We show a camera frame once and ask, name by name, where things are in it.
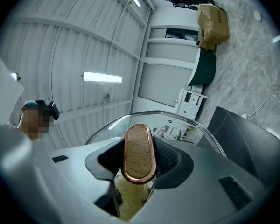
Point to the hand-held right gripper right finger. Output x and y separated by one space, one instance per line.
200 195

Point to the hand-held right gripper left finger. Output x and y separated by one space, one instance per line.
60 183

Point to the person's head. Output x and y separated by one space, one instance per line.
32 122

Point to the yellow fluffy scrubbing cloth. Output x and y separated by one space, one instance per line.
130 202

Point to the black table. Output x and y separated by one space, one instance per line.
247 139

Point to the white power adapter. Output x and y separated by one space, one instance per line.
244 115

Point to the white cabinet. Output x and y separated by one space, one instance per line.
189 104

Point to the white flat board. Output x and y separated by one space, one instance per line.
2 92

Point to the small ceiling light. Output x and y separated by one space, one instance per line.
14 76

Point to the green curved panel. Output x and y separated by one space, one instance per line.
204 66

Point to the small cardboard box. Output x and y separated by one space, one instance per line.
207 46

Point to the large cardboard box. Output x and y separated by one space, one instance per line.
214 22

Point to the white round disc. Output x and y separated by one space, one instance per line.
257 15

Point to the black head-worn camera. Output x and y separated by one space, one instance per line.
51 109

